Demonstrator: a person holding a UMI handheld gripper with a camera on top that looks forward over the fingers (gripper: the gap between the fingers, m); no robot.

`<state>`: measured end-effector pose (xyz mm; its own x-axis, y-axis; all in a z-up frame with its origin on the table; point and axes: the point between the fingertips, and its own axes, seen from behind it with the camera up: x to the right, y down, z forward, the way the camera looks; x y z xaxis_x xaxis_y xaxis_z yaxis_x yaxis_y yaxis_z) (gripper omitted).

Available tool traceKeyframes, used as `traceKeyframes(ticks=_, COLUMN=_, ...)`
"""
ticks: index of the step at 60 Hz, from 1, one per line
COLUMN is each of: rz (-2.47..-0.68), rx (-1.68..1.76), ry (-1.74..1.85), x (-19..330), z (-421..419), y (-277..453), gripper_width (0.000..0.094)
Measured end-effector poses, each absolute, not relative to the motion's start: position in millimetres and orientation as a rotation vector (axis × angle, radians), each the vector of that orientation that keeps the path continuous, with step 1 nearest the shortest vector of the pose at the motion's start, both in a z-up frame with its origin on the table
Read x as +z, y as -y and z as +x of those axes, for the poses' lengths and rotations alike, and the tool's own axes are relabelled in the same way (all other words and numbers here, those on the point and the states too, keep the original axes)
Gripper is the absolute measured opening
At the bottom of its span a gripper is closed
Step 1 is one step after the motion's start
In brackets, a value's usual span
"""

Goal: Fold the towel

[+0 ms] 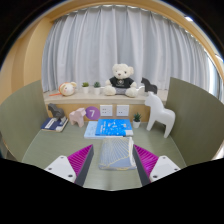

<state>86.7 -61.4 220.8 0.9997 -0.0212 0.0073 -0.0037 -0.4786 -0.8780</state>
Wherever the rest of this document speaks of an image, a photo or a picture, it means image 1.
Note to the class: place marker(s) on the pink horse figurine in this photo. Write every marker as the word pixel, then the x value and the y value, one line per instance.
pixel 78 116

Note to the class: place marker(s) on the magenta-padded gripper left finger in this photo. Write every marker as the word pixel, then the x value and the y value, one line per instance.
pixel 79 161

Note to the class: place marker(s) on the beige window sill ledge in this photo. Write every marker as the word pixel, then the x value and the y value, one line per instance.
pixel 83 98

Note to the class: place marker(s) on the navy blue book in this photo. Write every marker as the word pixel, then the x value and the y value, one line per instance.
pixel 51 125

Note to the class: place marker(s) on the green partition panel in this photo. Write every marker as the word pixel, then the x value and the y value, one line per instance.
pixel 20 123
pixel 196 123

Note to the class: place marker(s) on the blue towel with yellow print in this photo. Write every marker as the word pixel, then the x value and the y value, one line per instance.
pixel 116 153

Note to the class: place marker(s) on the white pleated curtain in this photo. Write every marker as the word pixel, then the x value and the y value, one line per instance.
pixel 110 40

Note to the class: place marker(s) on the purple round number sign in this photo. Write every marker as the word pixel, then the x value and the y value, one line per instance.
pixel 92 113

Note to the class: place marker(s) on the white wall socket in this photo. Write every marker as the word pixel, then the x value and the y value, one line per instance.
pixel 122 110
pixel 106 110

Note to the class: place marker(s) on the small potted plant, white pot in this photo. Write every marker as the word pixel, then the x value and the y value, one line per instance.
pixel 85 90
pixel 97 90
pixel 136 124

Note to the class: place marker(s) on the large white horse figurine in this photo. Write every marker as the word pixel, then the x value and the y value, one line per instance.
pixel 161 115

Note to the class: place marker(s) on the grey horse figurine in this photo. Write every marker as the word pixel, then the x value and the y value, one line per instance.
pixel 56 111

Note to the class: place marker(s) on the light blue booklet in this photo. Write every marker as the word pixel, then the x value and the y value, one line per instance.
pixel 90 130

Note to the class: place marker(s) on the bright blue book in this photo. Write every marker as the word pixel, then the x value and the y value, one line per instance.
pixel 113 127

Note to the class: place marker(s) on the round cream plush toy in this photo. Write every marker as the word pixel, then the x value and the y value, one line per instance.
pixel 68 89

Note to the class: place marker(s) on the small black horse figurine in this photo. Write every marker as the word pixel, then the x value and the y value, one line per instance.
pixel 149 86

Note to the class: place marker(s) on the white teddy bear, dark shirt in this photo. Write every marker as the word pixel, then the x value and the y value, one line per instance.
pixel 121 83

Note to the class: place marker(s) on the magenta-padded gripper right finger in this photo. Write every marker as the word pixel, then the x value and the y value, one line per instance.
pixel 147 161

